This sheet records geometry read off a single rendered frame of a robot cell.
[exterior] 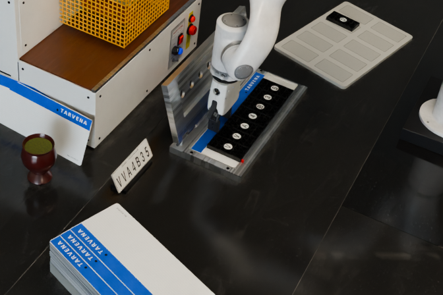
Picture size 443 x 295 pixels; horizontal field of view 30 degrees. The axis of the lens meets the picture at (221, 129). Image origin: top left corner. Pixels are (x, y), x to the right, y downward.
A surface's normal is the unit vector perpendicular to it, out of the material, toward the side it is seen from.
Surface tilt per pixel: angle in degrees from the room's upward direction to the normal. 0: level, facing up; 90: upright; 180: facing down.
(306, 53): 0
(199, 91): 74
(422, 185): 0
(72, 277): 90
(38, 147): 0
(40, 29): 90
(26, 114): 69
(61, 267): 90
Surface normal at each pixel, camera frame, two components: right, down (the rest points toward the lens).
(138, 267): 0.11, -0.75
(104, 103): 0.88, 0.38
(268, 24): 0.57, -0.04
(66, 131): -0.44, 0.21
